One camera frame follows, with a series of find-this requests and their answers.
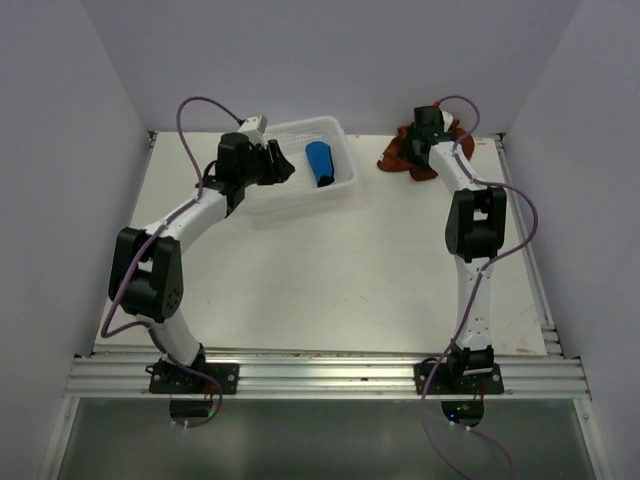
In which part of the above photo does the aluminium rail frame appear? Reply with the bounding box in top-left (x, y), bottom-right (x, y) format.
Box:
top-left (40, 135), bottom-right (611, 479)

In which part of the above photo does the blue and grey towel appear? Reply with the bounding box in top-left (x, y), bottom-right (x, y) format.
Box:
top-left (305, 141), bottom-right (335, 188)

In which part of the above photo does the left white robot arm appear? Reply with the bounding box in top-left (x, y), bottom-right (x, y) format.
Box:
top-left (100, 132), bottom-right (295, 393)

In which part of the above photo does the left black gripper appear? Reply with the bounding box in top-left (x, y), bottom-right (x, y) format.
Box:
top-left (239, 140), bottom-right (294, 187)

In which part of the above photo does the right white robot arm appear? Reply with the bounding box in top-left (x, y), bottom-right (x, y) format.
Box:
top-left (400, 105), bottom-right (507, 394)

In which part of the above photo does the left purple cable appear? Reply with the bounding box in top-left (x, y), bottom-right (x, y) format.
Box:
top-left (100, 95), bottom-right (246, 401)

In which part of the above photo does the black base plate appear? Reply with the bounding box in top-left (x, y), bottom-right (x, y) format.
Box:
top-left (145, 360), bottom-right (239, 395)
top-left (413, 357), bottom-right (505, 395)

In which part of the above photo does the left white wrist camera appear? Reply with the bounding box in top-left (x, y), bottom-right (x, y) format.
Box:
top-left (237, 115), bottom-right (268, 145)

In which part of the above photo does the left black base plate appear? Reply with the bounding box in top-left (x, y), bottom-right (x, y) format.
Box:
top-left (145, 360), bottom-right (239, 395)

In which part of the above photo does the brown towel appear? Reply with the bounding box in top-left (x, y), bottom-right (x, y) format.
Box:
top-left (377, 118), bottom-right (475, 182)

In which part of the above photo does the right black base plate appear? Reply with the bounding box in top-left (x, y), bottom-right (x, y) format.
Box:
top-left (413, 357), bottom-right (505, 395)

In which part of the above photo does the white plastic basket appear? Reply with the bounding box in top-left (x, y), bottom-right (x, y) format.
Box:
top-left (242, 116), bottom-right (359, 215)

